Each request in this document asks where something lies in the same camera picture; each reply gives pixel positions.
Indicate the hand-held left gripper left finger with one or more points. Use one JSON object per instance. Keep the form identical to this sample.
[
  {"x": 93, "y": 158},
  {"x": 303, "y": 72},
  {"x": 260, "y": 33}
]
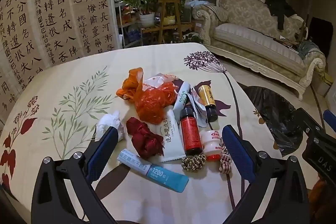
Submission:
[{"x": 101, "y": 150}]

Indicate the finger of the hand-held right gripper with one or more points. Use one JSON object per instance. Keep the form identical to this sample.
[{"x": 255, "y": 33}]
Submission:
[
  {"x": 309, "y": 123},
  {"x": 329, "y": 120}
]

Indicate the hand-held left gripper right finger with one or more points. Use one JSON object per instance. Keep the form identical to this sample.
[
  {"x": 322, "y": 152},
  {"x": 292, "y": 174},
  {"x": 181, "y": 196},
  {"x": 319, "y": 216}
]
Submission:
[{"x": 239, "y": 153}]

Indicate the red checked ribbon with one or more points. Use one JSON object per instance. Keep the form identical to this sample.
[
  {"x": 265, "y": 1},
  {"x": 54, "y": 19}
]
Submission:
[{"x": 225, "y": 163}]

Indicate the white tissue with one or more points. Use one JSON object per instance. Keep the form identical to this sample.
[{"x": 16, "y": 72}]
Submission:
[{"x": 110, "y": 121}]

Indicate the small white bottle red label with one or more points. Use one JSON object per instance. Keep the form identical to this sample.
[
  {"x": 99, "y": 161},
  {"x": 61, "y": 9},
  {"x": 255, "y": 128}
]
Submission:
[{"x": 210, "y": 142}]

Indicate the trash bin with black bag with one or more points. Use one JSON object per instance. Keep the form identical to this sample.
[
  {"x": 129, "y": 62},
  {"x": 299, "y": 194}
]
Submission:
[{"x": 270, "y": 113}]

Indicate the dark red cloth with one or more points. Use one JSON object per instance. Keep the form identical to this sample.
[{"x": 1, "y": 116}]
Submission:
[{"x": 143, "y": 140}]

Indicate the red label dark bottle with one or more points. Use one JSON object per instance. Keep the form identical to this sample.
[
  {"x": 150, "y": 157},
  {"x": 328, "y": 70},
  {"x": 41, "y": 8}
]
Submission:
[{"x": 190, "y": 134}]

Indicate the silver wrapper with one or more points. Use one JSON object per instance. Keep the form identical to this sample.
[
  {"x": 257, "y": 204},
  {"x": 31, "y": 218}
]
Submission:
[{"x": 199, "y": 113}]

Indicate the gold label dark bottle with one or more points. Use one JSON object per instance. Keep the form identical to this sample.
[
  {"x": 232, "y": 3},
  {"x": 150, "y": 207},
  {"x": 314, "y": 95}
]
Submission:
[{"x": 206, "y": 96}]

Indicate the teal and white stick packet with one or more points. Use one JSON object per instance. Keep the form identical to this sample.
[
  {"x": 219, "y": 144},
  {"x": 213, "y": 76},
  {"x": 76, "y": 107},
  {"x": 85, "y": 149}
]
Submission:
[{"x": 162, "y": 176}]

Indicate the red-orange plastic bag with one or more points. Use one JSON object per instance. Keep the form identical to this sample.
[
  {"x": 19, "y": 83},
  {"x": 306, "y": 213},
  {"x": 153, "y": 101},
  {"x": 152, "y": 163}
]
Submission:
[{"x": 152, "y": 106}]

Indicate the white pouch packet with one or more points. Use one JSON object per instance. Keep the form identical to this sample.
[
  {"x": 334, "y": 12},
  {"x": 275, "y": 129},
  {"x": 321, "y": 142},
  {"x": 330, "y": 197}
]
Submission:
[{"x": 170, "y": 140}]

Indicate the translucent orange plastic bag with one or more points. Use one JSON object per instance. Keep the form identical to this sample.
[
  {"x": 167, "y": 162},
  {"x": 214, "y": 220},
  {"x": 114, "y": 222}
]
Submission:
[{"x": 131, "y": 82}]

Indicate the white green wrapper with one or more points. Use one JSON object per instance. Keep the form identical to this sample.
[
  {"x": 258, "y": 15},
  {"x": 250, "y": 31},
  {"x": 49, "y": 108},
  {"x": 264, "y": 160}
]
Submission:
[{"x": 181, "y": 98}]

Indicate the white packet orange print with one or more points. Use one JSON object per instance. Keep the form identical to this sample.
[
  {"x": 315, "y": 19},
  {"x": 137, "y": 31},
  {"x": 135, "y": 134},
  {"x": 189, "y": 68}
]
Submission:
[{"x": 157, "y": 79}]

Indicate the person's right forearm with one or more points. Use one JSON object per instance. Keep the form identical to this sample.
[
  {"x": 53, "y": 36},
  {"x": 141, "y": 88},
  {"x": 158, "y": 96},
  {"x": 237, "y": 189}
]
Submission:
[{"x": 319, "y": 195}]

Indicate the teal blanket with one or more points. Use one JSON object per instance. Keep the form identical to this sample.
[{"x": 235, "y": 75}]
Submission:
[{"x": 308, "y": 50}]

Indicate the dark brown cloth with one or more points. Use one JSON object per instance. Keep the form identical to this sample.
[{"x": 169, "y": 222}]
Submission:
[{"x": 286, "y": 43}]

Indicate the cream carved sofa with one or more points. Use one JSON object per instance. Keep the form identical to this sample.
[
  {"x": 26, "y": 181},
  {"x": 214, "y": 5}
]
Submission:
[{"x": 249, "y": 40}]

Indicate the black jacket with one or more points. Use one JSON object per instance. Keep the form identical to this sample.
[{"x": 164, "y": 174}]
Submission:
[{"x": 278, "y": 6}]

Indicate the low leafy green plant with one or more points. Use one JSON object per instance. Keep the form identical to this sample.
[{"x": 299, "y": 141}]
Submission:
[{"x": 193, "y": 39}]

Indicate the white metal shelf rack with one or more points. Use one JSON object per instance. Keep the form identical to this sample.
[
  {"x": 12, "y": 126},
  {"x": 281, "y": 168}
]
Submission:
[{"x": 128, "y": 25}]

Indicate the calligraphy paper sheet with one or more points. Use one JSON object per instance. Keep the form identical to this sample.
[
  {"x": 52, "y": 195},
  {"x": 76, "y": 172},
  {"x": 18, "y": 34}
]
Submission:
[{"x": 18, "y": 43}]

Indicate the striped beige throw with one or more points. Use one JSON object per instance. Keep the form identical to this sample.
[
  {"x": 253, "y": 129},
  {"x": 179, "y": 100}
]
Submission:
[{"x": 219, "y": 12}]

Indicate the yellow flower pot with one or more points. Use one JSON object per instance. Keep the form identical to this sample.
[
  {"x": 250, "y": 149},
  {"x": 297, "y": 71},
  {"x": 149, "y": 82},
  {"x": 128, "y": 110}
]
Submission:
[{"x": 169, "y": 20}]

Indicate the calligraphy scroll screen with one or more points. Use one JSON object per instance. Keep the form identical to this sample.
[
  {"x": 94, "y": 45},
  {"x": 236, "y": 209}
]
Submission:
[{"x": 78, "y": 3}]

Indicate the wooden plant stand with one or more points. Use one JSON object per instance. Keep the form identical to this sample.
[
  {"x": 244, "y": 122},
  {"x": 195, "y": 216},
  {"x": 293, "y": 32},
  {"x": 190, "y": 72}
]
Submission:
[{"x": 170, "y": 0}]

